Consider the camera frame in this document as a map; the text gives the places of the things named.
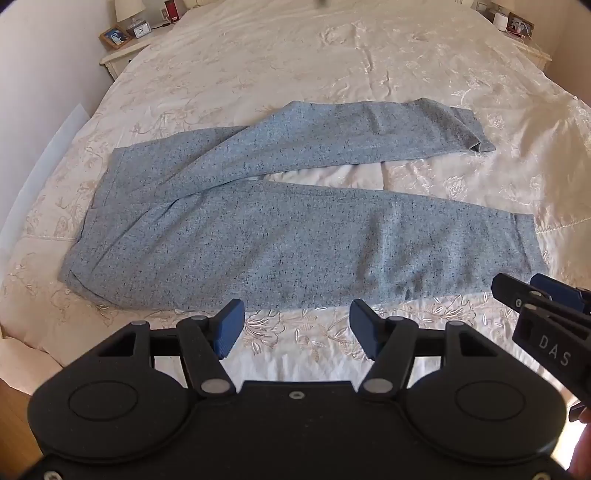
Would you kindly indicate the grey speckled pants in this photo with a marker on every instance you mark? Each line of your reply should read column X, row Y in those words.
column 277, row 240

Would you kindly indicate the cream nightstand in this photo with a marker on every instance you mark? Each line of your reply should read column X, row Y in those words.
column 124, row 57
column 535, row 53

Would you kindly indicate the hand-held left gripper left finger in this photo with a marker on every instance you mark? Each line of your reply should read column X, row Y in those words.
column 230, row 328

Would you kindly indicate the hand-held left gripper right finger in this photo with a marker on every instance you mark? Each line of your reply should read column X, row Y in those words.
column 364, row 328

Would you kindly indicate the wooden picture frame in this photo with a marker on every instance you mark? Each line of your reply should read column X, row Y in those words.
column 115, row 37

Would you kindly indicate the white table lamp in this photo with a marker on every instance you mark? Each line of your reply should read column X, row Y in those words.
column 129, row 9

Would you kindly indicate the cream embroidered bedspread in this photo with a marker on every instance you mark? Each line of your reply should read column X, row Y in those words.
column 323, row 60

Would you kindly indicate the small desk clock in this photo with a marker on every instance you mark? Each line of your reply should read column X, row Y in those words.
column 140, row 30

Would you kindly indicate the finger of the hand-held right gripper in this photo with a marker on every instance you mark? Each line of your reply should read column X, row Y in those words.
column 563, row 295
column 510, row 293

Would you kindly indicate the red box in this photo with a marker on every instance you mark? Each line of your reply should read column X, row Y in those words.
column 171, row 11

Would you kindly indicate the white cylinder device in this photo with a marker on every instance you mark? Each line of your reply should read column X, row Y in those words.
column 501, row 22

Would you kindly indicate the red photo frame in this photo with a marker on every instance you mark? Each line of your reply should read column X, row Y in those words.
column 519, row 25

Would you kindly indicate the person's right hand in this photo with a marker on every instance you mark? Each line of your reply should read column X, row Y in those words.
column 584, row 447

